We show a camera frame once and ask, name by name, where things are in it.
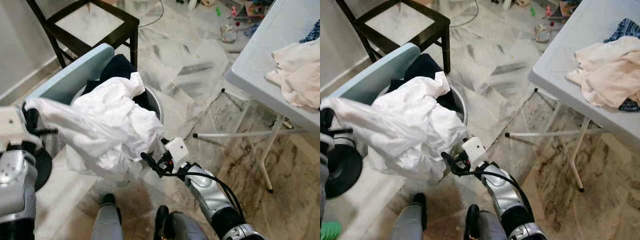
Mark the robot right leg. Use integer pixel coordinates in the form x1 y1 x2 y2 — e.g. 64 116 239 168
152 205 211 240
462 204 506 240

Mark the black floor cable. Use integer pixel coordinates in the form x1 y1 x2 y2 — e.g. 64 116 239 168
450 0 479 28
140 0 166 28

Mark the dark wooden chair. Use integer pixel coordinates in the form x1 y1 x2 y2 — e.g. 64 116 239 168
26 0 141 71
334 0 451 73

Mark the white folding table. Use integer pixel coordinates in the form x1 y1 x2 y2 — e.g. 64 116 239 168
505 0 640 193
192 0 321 194

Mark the white shirt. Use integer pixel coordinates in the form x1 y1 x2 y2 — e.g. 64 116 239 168
23 71 166 181
320 71 471 182

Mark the black round fan base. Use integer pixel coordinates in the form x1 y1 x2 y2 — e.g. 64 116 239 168
325 142 364 199
32 147 53 193

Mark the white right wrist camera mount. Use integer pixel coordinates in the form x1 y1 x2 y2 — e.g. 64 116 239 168
164 137 190 162
461 137 487 162

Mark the small plush toy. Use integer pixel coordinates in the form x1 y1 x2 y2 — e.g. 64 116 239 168
220 22 238 43
534 22 552 43

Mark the blue plaid garment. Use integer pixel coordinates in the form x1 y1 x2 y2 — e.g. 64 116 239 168
603 18 640 113
299 19 321 45

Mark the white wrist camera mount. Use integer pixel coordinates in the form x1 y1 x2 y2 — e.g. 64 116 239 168
461 137 487 162
164 137 190 162
0 105 31 148

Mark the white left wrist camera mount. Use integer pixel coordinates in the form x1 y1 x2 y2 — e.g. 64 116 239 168
0 105 31 148

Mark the cream garment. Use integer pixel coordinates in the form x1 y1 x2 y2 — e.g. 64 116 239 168
566 36 640 108
265 39 321 111

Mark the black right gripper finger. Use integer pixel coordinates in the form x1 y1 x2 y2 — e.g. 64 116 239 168
441 156 462 177
442 151 462 170
141 151 162 170
141 156 162 177

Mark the round steel laundry bin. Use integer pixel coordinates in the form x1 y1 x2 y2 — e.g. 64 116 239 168
370 82 470 181
70 82 165 173

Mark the black garment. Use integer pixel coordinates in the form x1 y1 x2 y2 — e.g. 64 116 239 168
82 53 151 108
387 53 458 112

